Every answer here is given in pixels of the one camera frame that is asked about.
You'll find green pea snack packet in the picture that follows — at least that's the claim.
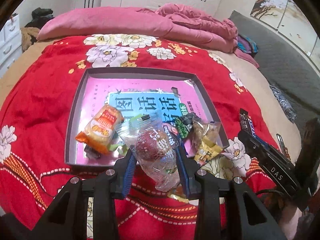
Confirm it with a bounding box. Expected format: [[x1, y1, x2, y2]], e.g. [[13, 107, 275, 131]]
[[175, 113, 197, 139]]

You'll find clear bag purple pastry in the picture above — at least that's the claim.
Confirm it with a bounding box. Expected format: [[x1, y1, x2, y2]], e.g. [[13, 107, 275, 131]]
[[116, 110, 180, 192]]

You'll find amber clear candy packet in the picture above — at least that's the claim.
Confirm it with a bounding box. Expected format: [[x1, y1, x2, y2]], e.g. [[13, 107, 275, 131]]
[[167, 184, 189, 203]]

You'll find blue snack packet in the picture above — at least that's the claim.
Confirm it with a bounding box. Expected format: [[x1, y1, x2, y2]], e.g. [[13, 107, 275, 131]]
[[162, 122, 183, 150]]

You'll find tree wall painting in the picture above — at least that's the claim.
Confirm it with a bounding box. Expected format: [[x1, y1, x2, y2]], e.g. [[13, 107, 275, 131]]
[[250, 0, 319, 66]]

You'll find dark clothes pile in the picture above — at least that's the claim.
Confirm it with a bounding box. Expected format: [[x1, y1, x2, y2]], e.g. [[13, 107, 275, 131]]
[[24, 7, 54, 29]]

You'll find red floral blanket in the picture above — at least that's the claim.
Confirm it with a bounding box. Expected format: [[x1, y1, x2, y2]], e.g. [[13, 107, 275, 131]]
[[1, 36, 276, 239]]

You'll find Snickers bar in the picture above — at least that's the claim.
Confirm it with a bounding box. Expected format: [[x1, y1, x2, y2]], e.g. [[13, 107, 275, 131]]
[[240, 108, 257, 138]]

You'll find pink quilt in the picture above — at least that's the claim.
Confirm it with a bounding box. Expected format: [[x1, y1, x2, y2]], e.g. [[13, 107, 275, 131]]
[[37, 3, 259, 68]]

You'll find black silver candy wrapper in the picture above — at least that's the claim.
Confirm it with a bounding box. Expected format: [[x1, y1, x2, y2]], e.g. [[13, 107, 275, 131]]
[[84, 145, 101, 160]]

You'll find blue purple cloth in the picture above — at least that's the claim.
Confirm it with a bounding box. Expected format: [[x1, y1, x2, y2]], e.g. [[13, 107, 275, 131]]
[[237, 35, 259, 58]]

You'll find orange rice cracker packet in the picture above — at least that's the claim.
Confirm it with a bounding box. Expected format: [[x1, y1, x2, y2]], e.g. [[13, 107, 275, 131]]
[[75, 104, 124, 155]]

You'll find green white snack packet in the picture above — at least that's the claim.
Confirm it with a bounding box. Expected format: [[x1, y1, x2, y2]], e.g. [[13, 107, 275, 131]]
[[107, 114, 150, 156]]

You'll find pink and blue book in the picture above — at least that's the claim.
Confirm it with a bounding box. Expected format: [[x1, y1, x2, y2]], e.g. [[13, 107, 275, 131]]
[[69, 76, 211, 164]]

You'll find yellow snack packet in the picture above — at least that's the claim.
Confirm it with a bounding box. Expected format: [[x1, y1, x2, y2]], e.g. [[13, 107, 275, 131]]
[[192, 119, 222, 166]]

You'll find white drawer cabinet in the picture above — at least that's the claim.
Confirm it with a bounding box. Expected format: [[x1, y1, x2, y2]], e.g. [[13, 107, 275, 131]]
[[0, 13, 22, 77]]

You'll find grey padded headboard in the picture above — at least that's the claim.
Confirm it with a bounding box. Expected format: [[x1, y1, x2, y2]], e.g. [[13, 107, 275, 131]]
[[229, 11, 319, 132]]

